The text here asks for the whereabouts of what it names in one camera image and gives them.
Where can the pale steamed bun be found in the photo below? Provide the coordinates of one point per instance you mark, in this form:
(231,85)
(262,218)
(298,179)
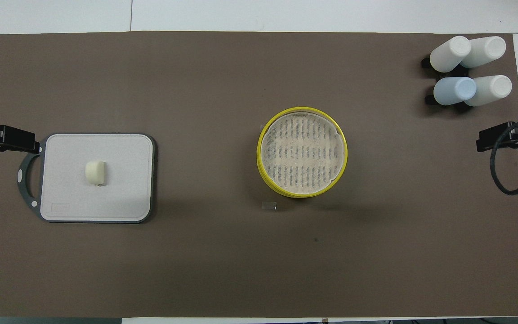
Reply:
(96,172)

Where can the yellow round steamer basket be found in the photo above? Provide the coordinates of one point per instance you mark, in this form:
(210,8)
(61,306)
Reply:
(260,162)

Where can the white steamer liner cloth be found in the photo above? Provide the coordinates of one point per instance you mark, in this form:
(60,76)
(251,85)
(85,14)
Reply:
(302,153)

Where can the white plastic cup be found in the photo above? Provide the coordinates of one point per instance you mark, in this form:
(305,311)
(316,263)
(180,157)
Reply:
(488,49)
(493,89)
(448,55)

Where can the light blue plastic cup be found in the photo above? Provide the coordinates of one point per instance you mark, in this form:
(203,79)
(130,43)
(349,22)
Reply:
(454,90)

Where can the black cup rack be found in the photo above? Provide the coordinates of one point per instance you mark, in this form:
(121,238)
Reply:
(459,72)

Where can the white cutting board grey rim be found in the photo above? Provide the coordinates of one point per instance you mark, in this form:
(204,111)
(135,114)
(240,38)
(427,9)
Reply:
(119,189)

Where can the small clear tape piece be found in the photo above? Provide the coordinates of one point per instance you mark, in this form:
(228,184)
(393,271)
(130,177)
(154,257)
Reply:
(269,205)

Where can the brown table mat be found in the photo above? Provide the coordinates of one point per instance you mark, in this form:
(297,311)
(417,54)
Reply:
(241,261)

